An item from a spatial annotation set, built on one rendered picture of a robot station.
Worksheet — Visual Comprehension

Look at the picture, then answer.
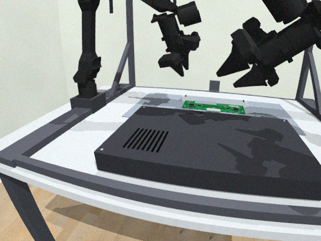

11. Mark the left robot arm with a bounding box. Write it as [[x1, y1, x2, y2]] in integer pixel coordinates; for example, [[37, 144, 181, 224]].
[[242, 0, 321, 55]]

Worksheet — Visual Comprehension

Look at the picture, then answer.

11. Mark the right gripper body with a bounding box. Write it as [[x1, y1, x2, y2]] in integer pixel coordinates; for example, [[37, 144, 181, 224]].
[[158, 29, 187, 68]]

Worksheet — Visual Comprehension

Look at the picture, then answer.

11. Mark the dark grey enclosure panel with vent slots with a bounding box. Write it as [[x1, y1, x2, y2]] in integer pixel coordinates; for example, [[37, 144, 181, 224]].
[[94, 106, 321, 201]]

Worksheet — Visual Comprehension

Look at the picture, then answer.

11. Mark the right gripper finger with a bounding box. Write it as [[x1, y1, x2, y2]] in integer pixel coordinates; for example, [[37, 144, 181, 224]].
[[180, 49, 190, 70], [171, 58, 184, 77]]

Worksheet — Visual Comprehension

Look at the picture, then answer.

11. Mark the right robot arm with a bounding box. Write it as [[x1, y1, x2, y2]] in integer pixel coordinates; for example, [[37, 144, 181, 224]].
[[73, 0, 201, 99]]

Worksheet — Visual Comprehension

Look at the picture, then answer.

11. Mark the green circuit board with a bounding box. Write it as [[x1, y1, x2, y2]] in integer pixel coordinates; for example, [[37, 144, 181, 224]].
[[180, 93, 249, 114]]

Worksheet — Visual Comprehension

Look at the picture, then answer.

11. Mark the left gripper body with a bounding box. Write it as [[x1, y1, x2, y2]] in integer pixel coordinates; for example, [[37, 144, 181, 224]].
[[231, 29, 296, 86]]

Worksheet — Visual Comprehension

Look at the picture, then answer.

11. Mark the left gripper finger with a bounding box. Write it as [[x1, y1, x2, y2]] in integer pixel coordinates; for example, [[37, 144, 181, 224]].
[[216, 40, 250, 77], [233, 64, 267, 88]]

